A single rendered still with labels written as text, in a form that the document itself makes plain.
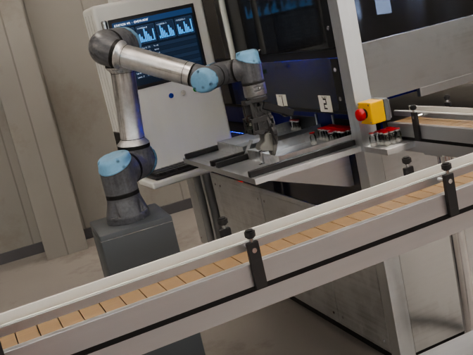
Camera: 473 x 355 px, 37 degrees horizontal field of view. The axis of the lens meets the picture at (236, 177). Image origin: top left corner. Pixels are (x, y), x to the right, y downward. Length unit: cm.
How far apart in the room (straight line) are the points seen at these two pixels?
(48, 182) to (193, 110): 218
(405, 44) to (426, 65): 12
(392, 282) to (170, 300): 138
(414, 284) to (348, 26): 94
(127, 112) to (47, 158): 270
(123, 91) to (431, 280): 128
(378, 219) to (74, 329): 62
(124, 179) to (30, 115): 277
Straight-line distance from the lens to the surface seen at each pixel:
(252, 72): 228
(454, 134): 218
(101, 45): 235
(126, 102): 249
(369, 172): 241
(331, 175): 245
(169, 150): 316
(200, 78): 219
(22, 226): 552
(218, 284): 131
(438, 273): 266
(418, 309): 265
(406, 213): 148
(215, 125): 324
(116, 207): 242
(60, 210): 522
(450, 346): 174
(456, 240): 240
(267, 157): 239
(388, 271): 253
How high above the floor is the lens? 138
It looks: 12 degrees down
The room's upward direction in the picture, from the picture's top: 13 degrees counter-clockwise
